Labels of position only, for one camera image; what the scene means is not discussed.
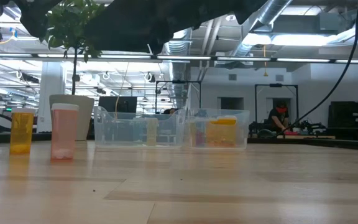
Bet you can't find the large orange pill bottle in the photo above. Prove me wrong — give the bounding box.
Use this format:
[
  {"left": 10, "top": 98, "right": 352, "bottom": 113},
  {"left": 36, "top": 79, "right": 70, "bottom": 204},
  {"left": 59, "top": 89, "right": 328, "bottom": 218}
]
[{"left": 205, "top": 116, "right": 238, "bottom": 148}]

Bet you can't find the clear plastic bin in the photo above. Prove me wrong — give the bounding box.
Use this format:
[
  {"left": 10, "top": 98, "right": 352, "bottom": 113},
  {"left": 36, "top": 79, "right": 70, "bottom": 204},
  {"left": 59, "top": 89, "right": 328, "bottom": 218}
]
[
  {"left": 183, "top": 108, "right": 250, "bottom": 149},
  {"left": 93, "top": 105, "right": 186, "bottom": 149}
]

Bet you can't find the small amber pill bottle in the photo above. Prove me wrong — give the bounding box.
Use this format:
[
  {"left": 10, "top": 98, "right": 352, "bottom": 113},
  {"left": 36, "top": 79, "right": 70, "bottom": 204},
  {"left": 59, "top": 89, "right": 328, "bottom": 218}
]
[{"left": 9, "top": 108, "right": 36, "bottom": 156}]

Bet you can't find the black background monitor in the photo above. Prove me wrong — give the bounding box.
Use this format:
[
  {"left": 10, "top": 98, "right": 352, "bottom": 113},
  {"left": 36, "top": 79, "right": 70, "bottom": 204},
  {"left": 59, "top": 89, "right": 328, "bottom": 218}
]
[{"left": 98, "top": 96, "right": 138, "bottom": 113}]

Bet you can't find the long ceiling light bar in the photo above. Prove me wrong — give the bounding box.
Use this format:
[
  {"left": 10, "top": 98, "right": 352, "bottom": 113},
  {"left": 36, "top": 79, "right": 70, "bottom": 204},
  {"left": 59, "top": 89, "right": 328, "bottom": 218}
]
[{"left": 0, "top": 52, "right": 358, "bottom": 65}]

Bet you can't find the green plant in white pot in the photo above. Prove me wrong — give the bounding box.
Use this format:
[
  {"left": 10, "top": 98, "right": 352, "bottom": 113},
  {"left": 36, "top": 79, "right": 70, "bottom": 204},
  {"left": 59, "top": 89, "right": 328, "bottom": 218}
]
[{"left": 39, "top": 0, "right": 105, "bottom": 141}]

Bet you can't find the small white ball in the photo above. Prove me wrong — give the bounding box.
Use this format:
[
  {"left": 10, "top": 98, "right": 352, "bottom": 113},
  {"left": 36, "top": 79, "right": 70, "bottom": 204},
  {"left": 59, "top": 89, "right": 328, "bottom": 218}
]
[{"left": 50, "top": 103, "right": 80, "bottom": 161}]

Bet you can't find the white room column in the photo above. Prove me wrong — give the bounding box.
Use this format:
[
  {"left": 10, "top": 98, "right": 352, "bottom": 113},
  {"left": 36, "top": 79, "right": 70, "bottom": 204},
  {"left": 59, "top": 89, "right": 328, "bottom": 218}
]
[{"left": 37, "top": 60, "right": 67, "bottom": 134}]

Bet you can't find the black background cabinet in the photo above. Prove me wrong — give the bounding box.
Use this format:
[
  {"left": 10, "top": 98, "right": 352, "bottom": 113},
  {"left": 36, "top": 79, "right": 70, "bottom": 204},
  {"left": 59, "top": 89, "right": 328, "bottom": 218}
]
[{"left": 327, "top": 100, "right": 358, "bottom": 141}]

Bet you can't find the black background gantry frame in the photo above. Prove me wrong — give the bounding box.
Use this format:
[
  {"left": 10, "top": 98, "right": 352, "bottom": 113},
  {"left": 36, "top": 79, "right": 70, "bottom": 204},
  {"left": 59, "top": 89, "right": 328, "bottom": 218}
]
[
  {"left": 155, "top": 80, "right": 202, "bottom": 110},
  {"left": 254, "top": 83, "right": 299, "bottom": 125}
]

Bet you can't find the silver ventilation duct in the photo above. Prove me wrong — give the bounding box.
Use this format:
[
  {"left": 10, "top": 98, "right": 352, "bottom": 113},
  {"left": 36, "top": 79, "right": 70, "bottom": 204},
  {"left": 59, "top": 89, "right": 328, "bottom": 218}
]
[
  {"left": 166, "top": 27, "right": 195, "bottom": 108},
  {"left": 228, "top": 0, "right": 293, "bottom": 58}
]

